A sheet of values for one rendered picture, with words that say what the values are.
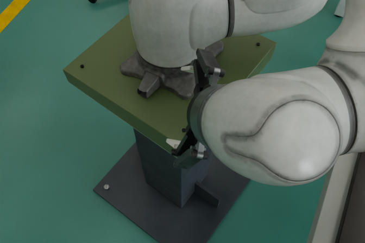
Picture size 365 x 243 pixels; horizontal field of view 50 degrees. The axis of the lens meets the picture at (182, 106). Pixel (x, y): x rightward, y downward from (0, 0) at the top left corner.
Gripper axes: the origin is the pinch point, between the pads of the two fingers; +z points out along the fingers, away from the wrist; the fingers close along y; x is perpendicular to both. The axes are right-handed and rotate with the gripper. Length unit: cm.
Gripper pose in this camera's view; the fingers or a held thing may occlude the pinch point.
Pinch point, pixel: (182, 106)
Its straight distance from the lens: 72.2
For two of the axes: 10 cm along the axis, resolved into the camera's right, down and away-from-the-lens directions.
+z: -2.5, -0.7, 9.7
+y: 2.0, -9.8, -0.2
